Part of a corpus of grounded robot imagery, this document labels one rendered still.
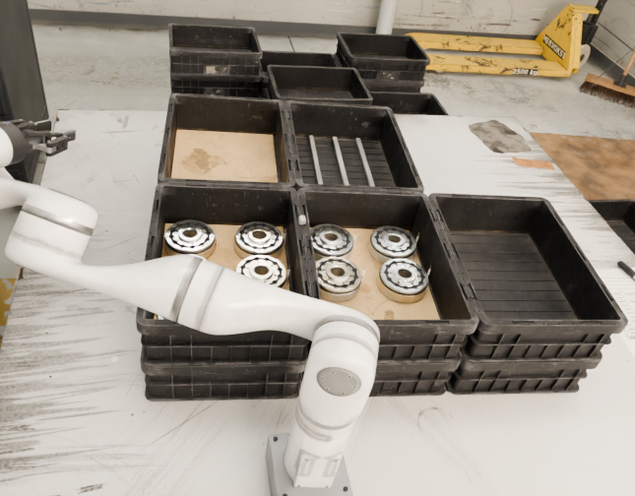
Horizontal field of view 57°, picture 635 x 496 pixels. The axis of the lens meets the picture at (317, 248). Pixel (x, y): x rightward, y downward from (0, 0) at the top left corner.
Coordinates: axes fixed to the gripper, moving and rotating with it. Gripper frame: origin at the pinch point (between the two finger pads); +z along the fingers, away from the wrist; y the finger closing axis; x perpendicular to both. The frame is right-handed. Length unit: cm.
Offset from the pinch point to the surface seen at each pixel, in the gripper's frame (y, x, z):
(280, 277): -49, 17, 8
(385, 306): -70, 19, 15
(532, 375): -102, 25, 22
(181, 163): -8.2, 12.4, 33.2
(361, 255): -60, 15, 27
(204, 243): -31.1, 16.4, 8.2
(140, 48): 161, 40, 243
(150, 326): -39.2, 16.9, -21.0
